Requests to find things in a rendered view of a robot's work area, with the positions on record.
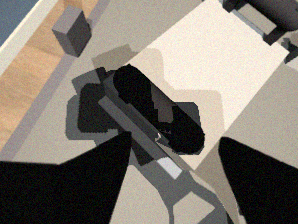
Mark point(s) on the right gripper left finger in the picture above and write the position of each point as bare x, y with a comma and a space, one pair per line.
84, 190

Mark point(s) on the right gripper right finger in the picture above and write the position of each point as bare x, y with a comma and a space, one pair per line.
265, 189

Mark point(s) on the grey box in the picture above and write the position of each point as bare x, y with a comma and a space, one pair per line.
71, 30

